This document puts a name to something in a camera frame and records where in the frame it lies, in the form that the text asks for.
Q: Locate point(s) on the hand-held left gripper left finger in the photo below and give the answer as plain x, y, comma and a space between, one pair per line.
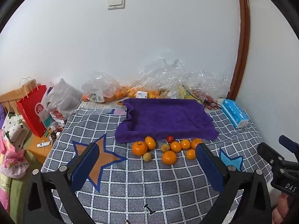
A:
85, 168

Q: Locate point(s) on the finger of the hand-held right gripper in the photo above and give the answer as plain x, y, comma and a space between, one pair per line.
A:
266, 149
288, 141

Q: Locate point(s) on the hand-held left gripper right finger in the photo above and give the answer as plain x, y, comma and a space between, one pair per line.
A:
210, 168

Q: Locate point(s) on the small tangerine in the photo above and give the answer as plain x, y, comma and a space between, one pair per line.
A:
195, 142
185, 144
190, 154
176, 146

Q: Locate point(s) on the large orange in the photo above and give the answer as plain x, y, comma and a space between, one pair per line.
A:
139, 148
169, 157

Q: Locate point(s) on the small yellow-green fruit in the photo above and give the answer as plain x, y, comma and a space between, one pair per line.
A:
147, 156
165, 147

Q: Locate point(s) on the small red apple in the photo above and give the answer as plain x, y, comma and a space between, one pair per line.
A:
169, 139

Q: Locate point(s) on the orange mango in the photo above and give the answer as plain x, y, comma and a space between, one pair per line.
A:
150, 142

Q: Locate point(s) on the purple towel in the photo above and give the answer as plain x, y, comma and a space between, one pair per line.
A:
163, 119

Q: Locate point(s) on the person's right hand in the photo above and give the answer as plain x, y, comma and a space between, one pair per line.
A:
281, 208

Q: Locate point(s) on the cluster of small bottles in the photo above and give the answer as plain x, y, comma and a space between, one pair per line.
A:
55, 131

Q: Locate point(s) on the wooden bedside table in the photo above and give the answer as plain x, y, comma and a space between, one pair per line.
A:
39, 154

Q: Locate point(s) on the white tube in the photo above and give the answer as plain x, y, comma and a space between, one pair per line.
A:
43, 144

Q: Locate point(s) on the blue tissue pack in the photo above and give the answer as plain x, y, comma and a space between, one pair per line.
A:
233, 112

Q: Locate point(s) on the grey checked star blanket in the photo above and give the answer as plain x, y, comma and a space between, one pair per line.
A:
130, 191

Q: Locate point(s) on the red printed plastic bag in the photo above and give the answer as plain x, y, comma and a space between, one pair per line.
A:
56, 115

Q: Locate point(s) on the printed newspaper sheet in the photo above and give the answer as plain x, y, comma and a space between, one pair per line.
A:
100, 105

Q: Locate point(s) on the pink printed cloth bundle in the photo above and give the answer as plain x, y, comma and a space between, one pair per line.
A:
11, 158

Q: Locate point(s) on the green cloth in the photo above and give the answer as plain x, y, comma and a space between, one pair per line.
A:
16, 196

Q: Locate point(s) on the white plastic bag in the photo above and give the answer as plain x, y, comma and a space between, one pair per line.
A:
62, 95

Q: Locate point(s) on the red paper bag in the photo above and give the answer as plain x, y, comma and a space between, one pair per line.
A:
30, 114

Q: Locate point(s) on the yellow packet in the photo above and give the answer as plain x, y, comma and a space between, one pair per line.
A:
184, 93

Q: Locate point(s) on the white floral cloth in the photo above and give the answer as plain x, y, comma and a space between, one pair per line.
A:
14, 126

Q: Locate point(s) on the large clear plastic wrapping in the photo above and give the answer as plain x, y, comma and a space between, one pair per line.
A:
186, 81

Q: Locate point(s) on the labelled clear bag of oranges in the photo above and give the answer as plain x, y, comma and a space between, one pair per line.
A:
142, 93

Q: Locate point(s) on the wooden headboard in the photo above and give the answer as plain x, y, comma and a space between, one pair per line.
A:
9, 98

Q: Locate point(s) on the brown wooden door frame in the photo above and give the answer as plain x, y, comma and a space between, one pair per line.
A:
243, 39

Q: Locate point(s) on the white light switch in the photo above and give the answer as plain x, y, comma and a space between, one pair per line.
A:
116, 2

